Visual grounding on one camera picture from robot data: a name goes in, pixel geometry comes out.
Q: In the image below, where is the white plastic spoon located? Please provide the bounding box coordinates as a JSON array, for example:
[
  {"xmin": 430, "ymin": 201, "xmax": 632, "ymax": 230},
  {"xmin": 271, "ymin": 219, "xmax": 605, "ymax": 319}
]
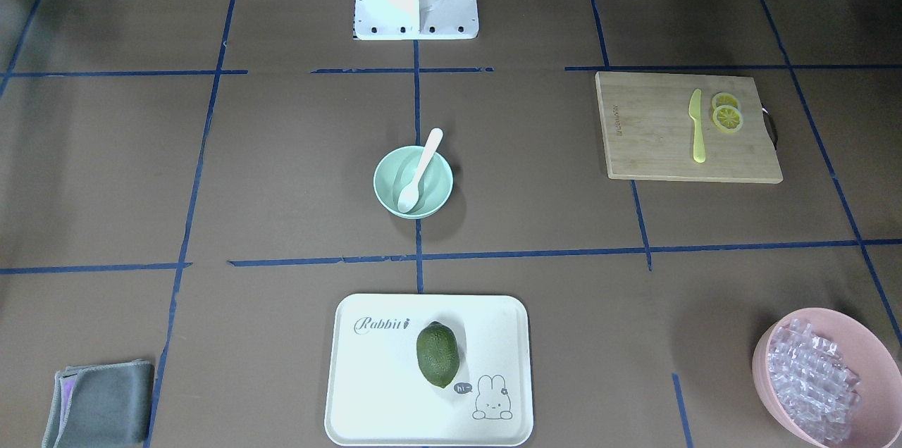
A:
[{"xmin": 397, "ymin": 127, "xmax": 444, "ymax": 213}]

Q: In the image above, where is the mint green bowl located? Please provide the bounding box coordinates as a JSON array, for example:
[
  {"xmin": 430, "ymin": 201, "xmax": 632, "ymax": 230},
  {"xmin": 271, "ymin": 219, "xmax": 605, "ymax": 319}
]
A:
[{"xmin": 373, "ymin": 145, "xmax": 454, "ymax": 220}]

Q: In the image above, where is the pink bowl with ice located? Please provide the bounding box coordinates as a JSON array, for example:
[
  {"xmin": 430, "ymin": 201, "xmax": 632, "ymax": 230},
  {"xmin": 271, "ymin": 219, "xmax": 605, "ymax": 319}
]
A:
[{"xmin": 753, "ymin": 308, "xmax": 901, "ymax": 447}]

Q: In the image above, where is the green avocado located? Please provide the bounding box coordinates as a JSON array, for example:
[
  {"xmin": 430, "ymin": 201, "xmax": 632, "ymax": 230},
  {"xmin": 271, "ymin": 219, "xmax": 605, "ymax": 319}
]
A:
[{"xmin": 416, "ymin": 321, "xmax": 460, "ymax": 388}]

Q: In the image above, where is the bamboo cutting board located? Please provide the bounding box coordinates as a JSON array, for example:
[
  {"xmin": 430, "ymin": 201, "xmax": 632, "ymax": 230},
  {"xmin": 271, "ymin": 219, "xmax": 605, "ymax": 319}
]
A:
[{"xmin": 595, "ymin": 70, "xmax": 783, "ymax": 184}]

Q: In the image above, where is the white rabbit tray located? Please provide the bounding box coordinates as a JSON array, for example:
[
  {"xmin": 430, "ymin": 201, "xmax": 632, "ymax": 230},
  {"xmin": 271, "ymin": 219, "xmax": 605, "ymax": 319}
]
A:
[{"xmin": 324, "ymin": 293, "xmax": 534, "ymax": 447}]

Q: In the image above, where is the yellow plastic knife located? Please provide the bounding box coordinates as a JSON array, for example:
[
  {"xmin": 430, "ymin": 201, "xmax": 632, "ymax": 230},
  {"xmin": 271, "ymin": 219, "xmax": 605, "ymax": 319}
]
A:
[{"xmin": 687, "ymin": 88, "xmax": 708, "ymax": 163}]

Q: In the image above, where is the lemon slice upper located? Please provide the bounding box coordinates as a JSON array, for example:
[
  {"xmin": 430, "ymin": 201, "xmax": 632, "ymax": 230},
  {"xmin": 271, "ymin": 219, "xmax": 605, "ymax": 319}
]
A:
[{"xmin": 711, "ymin": 92, "xmax": 742, "ymax": 111}]

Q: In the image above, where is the lemon slice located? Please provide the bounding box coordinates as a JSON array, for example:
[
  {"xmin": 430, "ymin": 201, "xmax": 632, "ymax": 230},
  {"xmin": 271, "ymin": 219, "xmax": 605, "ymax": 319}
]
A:
[
  {"xmin": 712, "ymin": 104, "xmax": 744, "ymax": 133},
  {"xmin": 711, "ymin": 92, "xmax": 742, "ymax": 111}
]

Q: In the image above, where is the lemon slice lower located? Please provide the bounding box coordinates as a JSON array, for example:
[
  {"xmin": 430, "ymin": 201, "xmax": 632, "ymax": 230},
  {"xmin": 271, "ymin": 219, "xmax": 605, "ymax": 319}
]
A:
[{"xmin": 712, "ymin": 104, "xmax": 744, "ymax": 133}]

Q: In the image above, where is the grey folded cloth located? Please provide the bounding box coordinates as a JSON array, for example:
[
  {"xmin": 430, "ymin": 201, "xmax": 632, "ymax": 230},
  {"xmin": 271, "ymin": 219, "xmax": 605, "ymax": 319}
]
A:
[{"xmin": 41, "ymin": 359, "xmax": 154, "ymax": 447}]

